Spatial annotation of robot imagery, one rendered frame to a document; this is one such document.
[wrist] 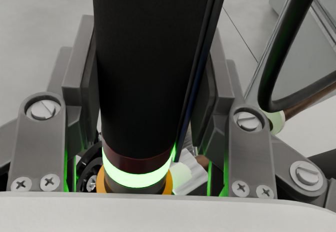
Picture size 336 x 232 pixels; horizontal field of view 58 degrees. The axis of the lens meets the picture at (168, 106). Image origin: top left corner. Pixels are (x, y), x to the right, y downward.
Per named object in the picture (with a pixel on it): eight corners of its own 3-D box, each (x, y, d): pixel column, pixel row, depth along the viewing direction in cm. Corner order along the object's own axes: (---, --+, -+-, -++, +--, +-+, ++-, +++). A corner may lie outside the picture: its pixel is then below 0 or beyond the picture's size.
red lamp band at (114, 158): (147, 106, 16) (149, 90, 15) (187, 152, 14) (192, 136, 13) (88, 132, 14) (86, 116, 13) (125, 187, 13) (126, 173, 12)
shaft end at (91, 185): (97, 171, 37) (94, 170, 37) (99, 184, 36) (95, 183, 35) (87, 182, 38) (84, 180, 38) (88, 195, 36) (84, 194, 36)
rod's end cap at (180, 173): (176, 169, 23) (180, 155, 22) (192, 190, 22) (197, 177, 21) (154, 182, 22) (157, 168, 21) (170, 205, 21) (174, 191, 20)
